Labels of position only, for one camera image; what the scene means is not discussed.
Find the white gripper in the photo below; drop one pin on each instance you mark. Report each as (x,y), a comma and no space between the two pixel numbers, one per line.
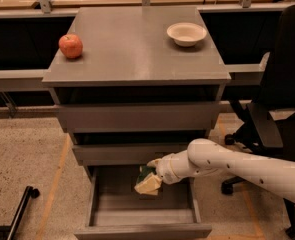
(167,171)

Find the green and yellow sponge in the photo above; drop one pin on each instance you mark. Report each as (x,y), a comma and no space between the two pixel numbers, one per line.
(145,170)

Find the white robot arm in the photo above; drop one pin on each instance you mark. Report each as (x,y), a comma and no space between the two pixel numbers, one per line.
(247,170)

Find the grey open bottom drawer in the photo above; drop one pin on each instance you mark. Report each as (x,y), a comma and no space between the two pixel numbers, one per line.
(118,212)

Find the grey middle drawer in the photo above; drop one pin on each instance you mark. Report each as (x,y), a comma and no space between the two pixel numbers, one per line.
(124,154)

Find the grey top drawer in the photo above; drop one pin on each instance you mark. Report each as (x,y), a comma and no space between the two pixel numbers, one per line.
(149,117)

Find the grey drawer cabinet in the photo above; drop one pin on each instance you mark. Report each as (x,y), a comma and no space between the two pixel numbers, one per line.
(129,58)

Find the black office chair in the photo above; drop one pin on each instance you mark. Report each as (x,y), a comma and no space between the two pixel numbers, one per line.
(268,127)

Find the white bowl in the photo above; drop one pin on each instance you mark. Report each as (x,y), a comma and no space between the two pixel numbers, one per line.
(186,34)

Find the black metal stand leg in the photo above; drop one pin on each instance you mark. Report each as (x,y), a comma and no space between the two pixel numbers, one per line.
(7,232)

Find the red apple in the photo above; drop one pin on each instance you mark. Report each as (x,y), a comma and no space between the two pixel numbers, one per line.
(71,46)

